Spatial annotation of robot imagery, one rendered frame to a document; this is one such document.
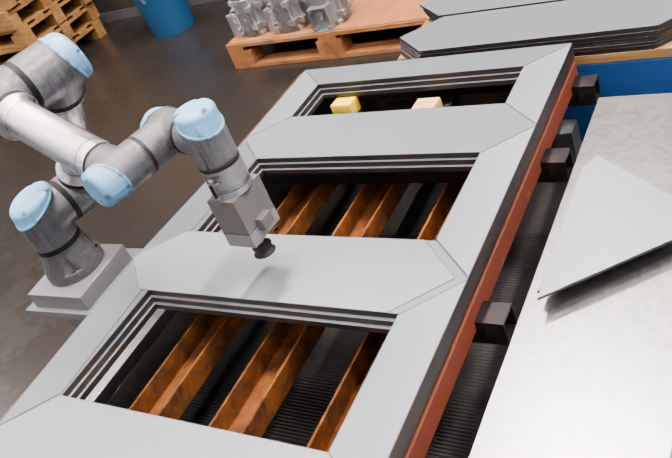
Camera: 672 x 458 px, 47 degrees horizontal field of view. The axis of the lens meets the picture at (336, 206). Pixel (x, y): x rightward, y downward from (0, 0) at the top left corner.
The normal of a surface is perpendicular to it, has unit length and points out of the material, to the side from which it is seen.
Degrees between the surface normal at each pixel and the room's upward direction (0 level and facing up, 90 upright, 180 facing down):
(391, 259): 0
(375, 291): 0
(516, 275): 0
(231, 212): 90
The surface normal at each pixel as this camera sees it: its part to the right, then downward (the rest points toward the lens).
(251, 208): 0.83, 0.04
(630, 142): -0.32, -0.78
